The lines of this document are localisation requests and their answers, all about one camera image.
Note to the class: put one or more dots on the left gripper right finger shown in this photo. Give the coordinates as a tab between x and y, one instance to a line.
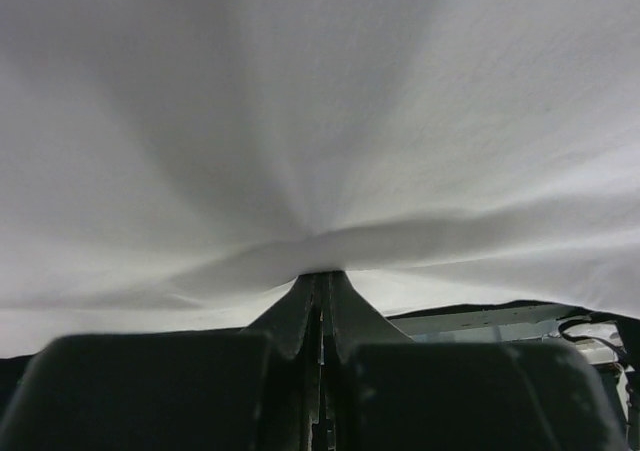
393	393

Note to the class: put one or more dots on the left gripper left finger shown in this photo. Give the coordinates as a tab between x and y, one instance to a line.
200	390

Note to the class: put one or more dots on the white t shirt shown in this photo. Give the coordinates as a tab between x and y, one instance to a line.
174	164

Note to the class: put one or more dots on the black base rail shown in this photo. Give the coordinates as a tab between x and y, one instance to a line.
475	321

